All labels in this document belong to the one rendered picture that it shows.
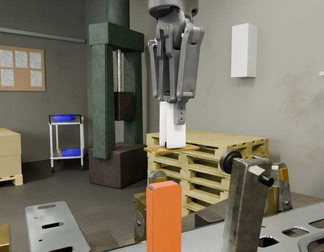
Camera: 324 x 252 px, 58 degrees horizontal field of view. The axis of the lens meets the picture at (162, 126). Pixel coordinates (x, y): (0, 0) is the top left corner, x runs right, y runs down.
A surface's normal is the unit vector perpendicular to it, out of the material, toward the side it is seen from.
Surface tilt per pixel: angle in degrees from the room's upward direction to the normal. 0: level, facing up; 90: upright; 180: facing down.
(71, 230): 0
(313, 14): 90
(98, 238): 0
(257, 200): 99
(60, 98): 90
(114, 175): 90
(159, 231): 90
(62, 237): 0
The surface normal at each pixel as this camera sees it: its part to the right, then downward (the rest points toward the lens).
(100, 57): -0.50, 0.07
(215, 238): 0.00, -0.99
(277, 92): -0.72, 0.07
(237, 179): -0.89, 0.05
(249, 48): 0.69, 0.07
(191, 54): 0.45, 0.26
